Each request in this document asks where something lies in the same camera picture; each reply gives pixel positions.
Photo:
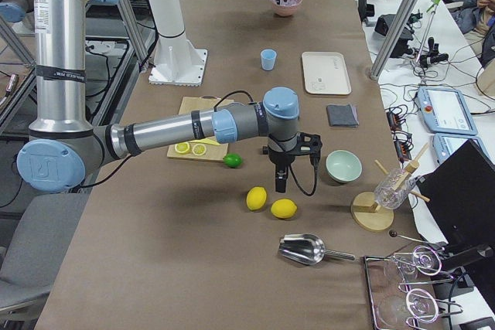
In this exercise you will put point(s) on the light blue plastic cup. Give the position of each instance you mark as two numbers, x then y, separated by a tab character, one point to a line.
268	59

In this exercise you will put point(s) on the steel ice scoop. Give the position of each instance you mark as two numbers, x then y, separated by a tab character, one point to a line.
308	249

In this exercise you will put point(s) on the pink bowl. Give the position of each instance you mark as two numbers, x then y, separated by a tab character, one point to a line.
284	11

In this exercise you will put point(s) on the yellow lemon near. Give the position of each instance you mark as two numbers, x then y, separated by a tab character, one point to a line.
283	209

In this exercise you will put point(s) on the yellow lemon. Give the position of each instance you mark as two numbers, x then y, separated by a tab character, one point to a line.
256	198
283	209

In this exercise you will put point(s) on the yellow lemon far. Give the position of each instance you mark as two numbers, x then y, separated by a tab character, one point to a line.
256	198

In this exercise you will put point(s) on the green lime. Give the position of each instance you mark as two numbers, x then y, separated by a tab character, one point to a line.
232	160

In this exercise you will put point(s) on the mint green bowl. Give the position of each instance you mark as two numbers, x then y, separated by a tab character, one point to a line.
343	166

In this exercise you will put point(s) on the wooden cutting board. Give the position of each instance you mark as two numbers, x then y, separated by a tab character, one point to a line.
214	153

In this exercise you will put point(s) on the yellow plastic knife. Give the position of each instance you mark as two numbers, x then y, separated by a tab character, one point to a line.
206	141

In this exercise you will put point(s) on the grey folded cloth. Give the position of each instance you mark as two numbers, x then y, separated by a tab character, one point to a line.
344	116

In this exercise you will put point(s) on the lemon slice upper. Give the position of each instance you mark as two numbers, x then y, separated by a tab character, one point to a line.
199	149

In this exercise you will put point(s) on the lemon slice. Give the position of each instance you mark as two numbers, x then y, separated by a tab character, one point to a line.
199	149
182	148

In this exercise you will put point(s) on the cream rabbit tray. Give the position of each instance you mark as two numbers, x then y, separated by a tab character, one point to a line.
325	73

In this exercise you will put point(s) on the lemon slice lower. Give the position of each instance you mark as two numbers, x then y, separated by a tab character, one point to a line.
182	148

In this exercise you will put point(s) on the clear glass on stand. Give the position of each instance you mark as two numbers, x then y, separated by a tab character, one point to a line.
394	189

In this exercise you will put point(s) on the black tray with glasses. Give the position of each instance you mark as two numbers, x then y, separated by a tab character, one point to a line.
399	289

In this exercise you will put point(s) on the blue teach pendant near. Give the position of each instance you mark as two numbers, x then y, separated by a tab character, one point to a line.
446	144

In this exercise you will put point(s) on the blue teach pendant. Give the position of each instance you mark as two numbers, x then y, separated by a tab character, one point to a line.
444	110
446	144

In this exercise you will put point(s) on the blue teach pendant far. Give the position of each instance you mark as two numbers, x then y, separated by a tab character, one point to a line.
444	110

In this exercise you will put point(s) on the black monitor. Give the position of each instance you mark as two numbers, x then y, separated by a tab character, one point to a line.
461	197

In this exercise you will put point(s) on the grey office chair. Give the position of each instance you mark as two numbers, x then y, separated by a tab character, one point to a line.
35	254

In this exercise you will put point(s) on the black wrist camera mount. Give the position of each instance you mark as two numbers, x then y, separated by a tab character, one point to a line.
310	145

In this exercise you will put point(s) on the aluminium frame post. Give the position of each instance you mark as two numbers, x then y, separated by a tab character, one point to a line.
392	37

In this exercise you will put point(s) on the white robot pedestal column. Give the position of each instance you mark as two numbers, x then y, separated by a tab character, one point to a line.
164	1

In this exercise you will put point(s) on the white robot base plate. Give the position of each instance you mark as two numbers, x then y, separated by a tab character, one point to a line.
178	63

